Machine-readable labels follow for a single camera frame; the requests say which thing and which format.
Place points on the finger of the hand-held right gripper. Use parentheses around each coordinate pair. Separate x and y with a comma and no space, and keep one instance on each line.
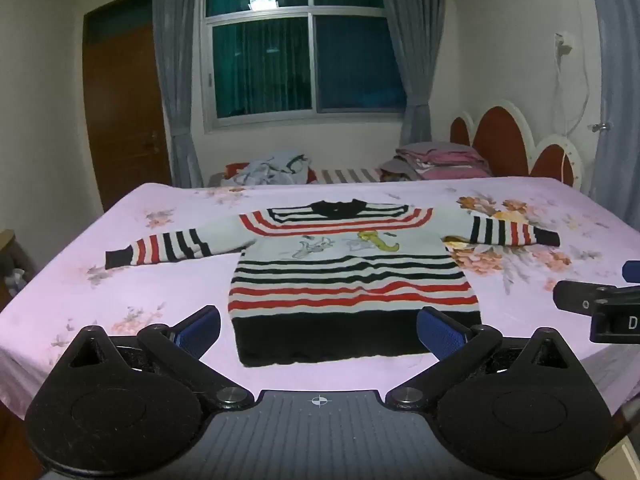
(632,271)
(575,297)

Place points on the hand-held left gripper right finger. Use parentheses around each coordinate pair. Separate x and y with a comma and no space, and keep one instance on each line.
(440,332)

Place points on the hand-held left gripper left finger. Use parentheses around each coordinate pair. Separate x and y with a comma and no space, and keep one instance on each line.
(200,331)

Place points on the striped knit sweater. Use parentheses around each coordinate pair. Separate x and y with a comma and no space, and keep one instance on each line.
(350,280)

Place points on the grey crumpled clothes pile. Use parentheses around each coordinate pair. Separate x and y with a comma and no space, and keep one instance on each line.
(272,170)

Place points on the bed with floral pink sheet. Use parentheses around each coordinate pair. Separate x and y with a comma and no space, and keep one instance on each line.
(150,260)

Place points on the metal curtain tieback hook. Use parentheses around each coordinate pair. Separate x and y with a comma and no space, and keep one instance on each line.
(602,127)

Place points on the pink grey folded bedding pile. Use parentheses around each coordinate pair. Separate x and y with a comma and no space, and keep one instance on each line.
(440,160)

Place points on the red white scalloped headboard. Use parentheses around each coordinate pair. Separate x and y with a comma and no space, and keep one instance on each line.
(502,140)

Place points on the grey white striped cloth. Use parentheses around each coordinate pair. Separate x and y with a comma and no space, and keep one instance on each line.
(345,175)

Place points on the blue grey side curtain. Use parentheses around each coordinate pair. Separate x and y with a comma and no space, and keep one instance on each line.
(617,85)

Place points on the dark bedside furniture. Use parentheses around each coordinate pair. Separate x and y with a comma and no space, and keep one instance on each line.
(12,270)

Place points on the brown wooden door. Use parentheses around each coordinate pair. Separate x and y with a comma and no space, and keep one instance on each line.
(125,110)

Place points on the grey window curtain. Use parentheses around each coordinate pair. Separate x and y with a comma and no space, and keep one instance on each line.
(175,85)
(415,60)

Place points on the sliding glass window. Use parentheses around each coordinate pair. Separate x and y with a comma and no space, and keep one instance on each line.
(300,60)

